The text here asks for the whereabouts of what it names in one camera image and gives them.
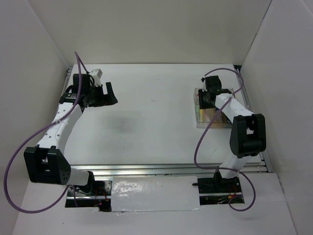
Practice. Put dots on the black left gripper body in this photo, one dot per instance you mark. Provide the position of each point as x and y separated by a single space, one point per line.
96 97

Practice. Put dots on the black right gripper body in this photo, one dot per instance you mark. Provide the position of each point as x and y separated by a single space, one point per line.
203 100

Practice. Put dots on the yellow translucent highlighter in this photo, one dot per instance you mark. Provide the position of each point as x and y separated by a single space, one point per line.
202 115

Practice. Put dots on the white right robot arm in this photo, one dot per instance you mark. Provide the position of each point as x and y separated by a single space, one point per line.
248 131

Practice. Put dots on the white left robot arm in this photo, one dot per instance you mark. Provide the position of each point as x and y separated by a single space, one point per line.
46 163

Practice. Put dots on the clear compartment organizer box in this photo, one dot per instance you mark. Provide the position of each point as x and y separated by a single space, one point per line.
220 122

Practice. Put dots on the white taped front panel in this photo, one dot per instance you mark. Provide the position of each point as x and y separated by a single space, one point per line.
154 194

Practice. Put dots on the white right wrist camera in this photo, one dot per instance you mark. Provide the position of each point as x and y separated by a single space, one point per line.
203 83

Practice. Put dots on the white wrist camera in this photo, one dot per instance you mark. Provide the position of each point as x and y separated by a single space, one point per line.
203 83
95 77

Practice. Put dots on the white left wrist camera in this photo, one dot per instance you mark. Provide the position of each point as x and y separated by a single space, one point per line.
95 77

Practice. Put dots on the left side aluminium rail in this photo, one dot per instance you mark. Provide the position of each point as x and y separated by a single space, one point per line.
67 78

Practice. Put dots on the aluminium table edge rail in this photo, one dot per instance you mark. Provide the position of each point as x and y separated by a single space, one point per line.
135 170

